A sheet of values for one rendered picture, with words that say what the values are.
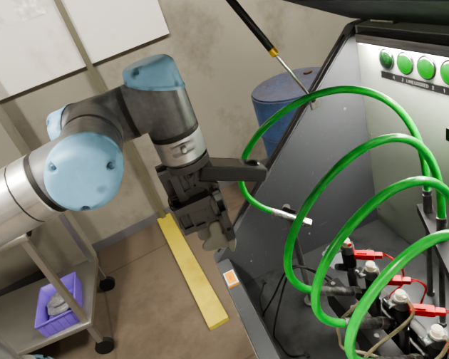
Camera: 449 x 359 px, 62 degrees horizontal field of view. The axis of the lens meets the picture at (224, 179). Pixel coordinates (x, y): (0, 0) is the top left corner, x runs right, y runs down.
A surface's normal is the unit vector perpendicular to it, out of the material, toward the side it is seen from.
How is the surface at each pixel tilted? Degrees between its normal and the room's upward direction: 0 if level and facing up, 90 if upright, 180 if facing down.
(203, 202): 90
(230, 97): 90
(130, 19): 90
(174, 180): 90
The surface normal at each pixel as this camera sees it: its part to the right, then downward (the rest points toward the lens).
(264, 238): 0.29, 0.42
